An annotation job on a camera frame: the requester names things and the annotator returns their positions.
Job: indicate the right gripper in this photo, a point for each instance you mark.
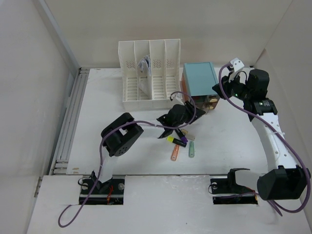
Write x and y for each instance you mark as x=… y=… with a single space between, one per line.
x=227 y=84

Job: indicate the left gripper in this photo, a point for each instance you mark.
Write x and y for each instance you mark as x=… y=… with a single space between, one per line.
x=188 y=109

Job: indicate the white eraser stick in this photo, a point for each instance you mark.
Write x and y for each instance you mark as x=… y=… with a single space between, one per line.
x=190 y=136

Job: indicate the purple capped black highlighter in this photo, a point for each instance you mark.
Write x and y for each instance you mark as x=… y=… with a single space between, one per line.
x=181 y=136

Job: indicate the yellow capped black highlighter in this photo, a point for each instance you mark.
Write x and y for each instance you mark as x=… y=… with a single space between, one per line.
x=176 y=141

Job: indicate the white Canon manual booklet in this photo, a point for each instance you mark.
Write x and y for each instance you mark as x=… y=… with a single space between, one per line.
x=145 y=82

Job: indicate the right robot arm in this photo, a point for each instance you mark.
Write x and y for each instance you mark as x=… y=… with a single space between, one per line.
x=287 y=177

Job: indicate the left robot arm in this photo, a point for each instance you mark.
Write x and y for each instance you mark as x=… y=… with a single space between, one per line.
x=121 y=134

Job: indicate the teal drawer box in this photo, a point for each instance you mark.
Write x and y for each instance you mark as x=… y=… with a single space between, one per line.
x=198 y=78

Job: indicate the green highlighter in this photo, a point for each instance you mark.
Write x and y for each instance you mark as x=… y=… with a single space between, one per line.
x=191 y=153

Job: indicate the orange highlighter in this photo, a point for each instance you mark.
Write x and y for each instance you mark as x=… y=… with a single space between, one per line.
x=175 y=153

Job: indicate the white file organizer rack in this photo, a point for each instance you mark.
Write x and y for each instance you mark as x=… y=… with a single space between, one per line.
x=165 y=72

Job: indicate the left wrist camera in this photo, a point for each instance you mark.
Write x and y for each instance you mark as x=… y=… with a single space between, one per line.
x=176 y=99

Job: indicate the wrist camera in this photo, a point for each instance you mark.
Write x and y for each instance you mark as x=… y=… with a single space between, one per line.
x=236 y=66
x=176 y=99

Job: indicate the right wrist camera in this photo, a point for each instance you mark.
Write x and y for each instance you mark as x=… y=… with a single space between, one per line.
x=236 y=66

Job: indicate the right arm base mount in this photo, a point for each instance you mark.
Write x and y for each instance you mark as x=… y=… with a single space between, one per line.
x=226 y=191

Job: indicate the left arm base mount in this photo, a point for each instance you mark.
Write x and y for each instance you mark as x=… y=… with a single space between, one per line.
x=107 y=193

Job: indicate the aluminium rail frame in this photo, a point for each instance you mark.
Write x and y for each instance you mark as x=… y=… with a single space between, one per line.
x=60 y=157

